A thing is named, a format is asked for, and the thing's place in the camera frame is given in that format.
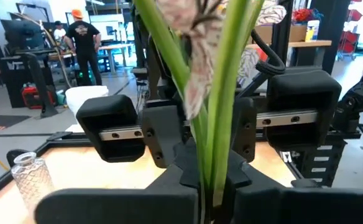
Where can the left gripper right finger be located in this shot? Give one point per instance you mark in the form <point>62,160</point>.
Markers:
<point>309,207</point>

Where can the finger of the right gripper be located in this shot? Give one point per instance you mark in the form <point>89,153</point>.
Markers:
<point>161,133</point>
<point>245,130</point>

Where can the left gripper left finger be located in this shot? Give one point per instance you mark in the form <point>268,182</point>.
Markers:
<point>122,207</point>

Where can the white artificial flower spray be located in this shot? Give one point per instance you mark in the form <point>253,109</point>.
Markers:
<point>222,109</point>

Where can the clear textured glass vase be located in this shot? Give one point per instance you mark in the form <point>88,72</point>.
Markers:
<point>32,183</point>

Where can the wooden shelf board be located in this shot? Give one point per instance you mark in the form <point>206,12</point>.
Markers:
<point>312,44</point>

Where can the cardboard box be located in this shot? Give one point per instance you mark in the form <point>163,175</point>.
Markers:
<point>296,33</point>

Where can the white bottle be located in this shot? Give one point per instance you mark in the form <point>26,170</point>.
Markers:
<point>313,29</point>

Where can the red cart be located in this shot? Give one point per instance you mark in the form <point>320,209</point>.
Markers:
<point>349,40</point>

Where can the white container with red label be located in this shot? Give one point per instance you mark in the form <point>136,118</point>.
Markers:
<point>86,98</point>

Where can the leaf print fabric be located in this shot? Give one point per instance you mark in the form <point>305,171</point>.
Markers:
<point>273,14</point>

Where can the tan top table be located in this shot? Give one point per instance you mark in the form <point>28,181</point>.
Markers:
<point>116,47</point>

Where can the person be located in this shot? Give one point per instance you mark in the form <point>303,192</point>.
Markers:
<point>83,40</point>
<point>59,32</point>

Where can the black stand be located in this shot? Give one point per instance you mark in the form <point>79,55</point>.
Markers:
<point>38,84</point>

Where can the red equipment case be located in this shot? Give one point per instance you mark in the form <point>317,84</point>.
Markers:
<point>32,98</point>

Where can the black floor mat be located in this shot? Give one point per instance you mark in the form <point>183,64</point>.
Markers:
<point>1,119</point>

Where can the black monitor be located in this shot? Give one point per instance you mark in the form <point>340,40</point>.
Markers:
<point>20,35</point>

